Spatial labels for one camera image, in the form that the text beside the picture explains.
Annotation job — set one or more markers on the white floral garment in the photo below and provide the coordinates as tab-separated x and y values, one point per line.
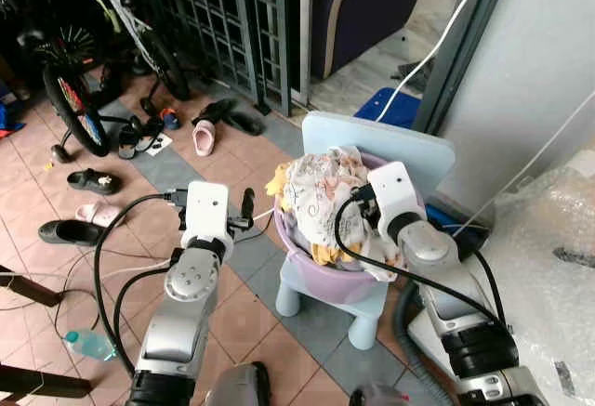
316	197

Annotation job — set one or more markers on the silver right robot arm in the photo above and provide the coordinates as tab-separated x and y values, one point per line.
428	248

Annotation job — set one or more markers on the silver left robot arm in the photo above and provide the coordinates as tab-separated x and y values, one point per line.
181	332

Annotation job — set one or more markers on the light blue child chair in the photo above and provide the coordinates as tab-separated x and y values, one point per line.
409	150

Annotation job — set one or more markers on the pink child sandal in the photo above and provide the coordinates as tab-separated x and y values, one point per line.
204	138

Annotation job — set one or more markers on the black slip-on shoe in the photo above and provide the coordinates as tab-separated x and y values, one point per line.
246	124
214	111

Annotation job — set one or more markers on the purple plastic laundry basin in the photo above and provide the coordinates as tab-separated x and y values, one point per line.
316	281

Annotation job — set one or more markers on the blue plastic object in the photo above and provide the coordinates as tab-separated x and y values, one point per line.
456	218

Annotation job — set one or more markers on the blue floor mat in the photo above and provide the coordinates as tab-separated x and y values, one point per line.
395	109

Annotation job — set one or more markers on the small blue orange shoe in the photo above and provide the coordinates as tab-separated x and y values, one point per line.
169	118

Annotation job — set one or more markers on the pink slipper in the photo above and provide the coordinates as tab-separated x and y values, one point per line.
98	214

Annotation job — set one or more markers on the black shoe with white ornament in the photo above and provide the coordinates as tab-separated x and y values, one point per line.
93	181

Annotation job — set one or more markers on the grey left robot leg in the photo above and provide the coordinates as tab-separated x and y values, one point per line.
237	387

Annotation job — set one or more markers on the plain black clog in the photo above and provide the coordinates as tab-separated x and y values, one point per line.
70	232

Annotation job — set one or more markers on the dark metal grille gate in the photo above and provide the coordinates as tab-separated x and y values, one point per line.
214	16

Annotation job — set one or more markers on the clear plastic water bottle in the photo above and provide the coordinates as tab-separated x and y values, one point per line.
88	344

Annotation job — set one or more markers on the clear bubble wrap sheet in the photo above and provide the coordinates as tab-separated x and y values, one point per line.
548	285

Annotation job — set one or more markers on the dark armchair with beige trim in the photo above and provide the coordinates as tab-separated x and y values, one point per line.
372	6

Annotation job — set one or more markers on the short dark wooden bar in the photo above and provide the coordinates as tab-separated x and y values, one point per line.
28	287

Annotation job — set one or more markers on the white child bicycle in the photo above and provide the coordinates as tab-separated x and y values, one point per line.
116	2

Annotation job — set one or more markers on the long dark wooden bar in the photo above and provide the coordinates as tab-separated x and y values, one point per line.
42	383

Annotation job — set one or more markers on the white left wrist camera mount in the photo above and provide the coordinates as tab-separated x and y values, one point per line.
206	211

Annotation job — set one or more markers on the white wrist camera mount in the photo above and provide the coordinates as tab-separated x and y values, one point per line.
206	211
395	192

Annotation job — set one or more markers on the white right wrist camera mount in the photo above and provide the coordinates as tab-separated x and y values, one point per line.
395	192

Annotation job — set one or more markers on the dark grey door frame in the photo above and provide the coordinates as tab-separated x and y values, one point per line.
465	44

